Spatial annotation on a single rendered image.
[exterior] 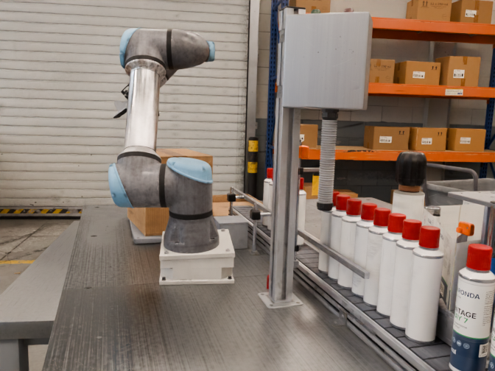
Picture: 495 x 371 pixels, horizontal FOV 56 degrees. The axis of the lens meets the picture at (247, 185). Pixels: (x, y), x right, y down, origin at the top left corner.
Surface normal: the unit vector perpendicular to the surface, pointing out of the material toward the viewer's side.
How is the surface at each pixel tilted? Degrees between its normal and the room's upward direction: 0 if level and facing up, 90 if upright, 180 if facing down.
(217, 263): 90
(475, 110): 90
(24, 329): 90
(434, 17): 92
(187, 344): 0
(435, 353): 0
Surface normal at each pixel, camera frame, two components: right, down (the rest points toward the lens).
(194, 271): 0.14, 0.16
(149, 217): 0.43, 0.15
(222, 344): 0.03, -0.99
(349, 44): -0.32, 0.14
